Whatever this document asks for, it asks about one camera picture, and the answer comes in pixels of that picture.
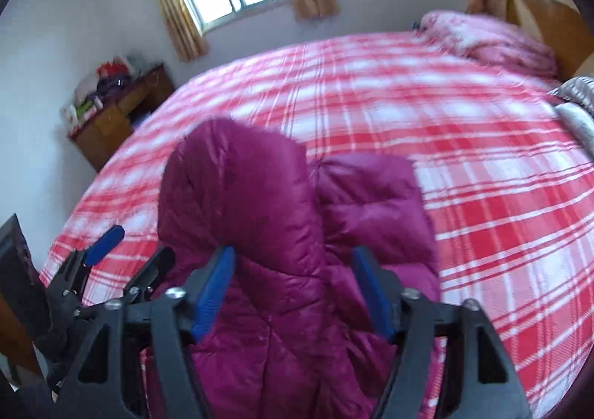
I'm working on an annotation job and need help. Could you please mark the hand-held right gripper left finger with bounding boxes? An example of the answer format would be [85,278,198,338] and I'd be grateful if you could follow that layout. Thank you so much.
[56,246,236,419]

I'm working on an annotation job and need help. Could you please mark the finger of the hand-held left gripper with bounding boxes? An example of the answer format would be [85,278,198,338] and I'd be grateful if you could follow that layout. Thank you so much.
[121,246,176,305]
[59,224,126,291]

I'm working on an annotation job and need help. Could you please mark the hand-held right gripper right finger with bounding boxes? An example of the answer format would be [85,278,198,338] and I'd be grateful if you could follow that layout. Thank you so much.
[351,246,534,419]

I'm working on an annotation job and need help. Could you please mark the purple quilted down jacket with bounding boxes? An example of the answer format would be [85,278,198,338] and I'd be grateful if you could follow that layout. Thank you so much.
[139,117,446,419]

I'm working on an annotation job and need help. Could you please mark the pile of clothes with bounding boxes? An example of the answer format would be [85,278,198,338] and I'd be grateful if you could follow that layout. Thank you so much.
[74,66,140,119]

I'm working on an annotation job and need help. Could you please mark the brown wooden cabinet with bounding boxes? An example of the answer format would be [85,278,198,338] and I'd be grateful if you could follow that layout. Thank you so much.
[0,295,42,376]

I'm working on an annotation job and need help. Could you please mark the black flat screen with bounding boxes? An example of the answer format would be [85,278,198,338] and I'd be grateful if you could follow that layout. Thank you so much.
[0,214,49,308]

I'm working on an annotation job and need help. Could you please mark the wooden desk with drawers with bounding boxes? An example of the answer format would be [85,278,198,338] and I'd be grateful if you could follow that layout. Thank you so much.
[67,64,176,173]

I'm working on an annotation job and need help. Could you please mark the white printed box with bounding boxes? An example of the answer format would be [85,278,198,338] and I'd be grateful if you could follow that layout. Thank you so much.
[60,104,81,133]

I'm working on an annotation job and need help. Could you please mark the red gift bag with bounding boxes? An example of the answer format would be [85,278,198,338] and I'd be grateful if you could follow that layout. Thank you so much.
[95,56,131,80]

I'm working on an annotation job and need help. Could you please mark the bed with red plaid sheet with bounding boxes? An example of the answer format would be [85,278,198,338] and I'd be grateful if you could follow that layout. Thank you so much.
[39,32,594,419]

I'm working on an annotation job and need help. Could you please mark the pink floral quilt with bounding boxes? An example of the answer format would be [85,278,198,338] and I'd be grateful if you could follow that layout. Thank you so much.
[420,10,560,77]

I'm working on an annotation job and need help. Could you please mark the grey striped pillow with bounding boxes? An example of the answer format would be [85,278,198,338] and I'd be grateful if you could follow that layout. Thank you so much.
[550,75,594,147]

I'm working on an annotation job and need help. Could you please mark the light wooden headboard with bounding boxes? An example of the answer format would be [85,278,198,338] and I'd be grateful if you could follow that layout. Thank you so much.
[492,0,594,82]

